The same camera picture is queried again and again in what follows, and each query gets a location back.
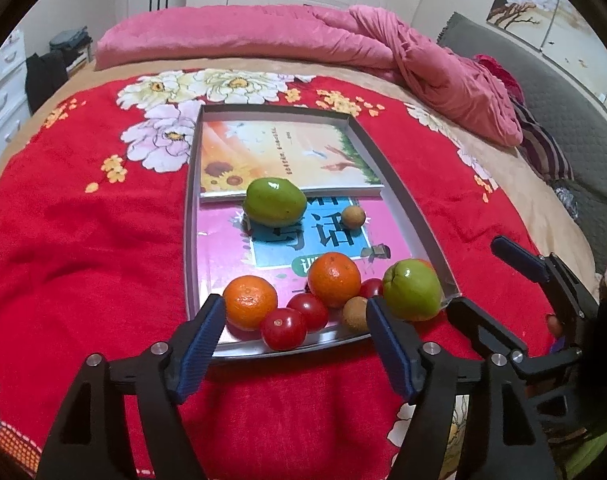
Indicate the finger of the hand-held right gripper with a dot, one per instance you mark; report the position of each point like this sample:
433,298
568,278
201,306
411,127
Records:
476,322
518,257

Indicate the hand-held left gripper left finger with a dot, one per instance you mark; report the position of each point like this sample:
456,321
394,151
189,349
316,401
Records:
201,350

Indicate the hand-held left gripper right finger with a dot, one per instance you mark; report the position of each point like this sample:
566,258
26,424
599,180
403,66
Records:
391,355

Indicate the brown longan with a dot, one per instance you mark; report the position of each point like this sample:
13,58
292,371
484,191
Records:
356,314
354,216

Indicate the medium orange mandarin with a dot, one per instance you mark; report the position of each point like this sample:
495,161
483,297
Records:
250,302

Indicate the round green jujube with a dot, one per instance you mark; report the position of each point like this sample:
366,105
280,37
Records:
412,290

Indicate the red cherry tomato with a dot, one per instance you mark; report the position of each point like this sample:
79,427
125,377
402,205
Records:
283,329
308,310
371,287

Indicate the large orange mandarin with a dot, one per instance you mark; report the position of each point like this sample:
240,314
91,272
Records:
335,280

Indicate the grey shallow box tray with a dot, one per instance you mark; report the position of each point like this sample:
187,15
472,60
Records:
408,200

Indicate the oblong green jujube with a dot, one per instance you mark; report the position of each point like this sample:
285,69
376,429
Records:
275,202

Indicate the crumpled silver wrapper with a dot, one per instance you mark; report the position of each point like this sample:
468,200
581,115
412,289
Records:
566,200

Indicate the person's green garment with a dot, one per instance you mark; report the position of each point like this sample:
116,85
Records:
598,452

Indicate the pink cover book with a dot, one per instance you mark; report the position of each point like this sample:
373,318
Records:
218,250

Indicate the striped pillow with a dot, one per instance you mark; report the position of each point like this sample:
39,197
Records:
543,145

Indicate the grey padded headboard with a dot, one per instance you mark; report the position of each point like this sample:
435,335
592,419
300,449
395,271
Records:
573,125

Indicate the red floral blanket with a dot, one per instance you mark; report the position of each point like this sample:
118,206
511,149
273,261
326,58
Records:
83,240

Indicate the red cloth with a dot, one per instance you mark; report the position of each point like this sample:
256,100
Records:
498,75

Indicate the sunflower cover book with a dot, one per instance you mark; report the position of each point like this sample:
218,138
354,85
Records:
283,150

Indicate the black clothes pile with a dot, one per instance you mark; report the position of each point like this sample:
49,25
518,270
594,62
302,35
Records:
46,80

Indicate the pink quilt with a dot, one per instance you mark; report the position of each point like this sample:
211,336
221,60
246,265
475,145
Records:
258,35

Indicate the white drawer cabinet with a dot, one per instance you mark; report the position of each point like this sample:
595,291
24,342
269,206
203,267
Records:
3,95

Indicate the folded clothes stack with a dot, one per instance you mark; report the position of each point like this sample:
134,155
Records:
68,39

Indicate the floral wall painting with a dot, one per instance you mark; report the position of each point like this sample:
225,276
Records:
533,5

